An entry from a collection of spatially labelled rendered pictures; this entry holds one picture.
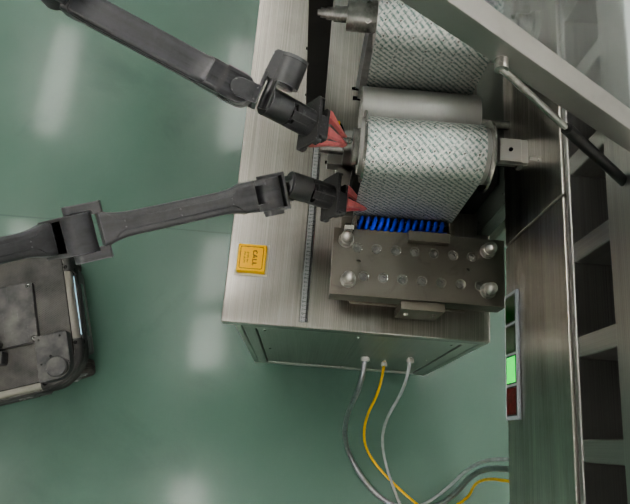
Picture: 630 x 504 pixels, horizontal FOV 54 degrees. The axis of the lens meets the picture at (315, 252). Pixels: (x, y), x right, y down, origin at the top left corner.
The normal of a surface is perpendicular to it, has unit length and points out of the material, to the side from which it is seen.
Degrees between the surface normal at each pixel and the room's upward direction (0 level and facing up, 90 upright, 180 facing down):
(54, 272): 0
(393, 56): 92
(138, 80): 0
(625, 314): 90
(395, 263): 0
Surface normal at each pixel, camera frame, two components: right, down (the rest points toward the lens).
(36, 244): 0.72, -0.07
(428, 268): 0.03, -0.29
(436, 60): -0.07, 0.96
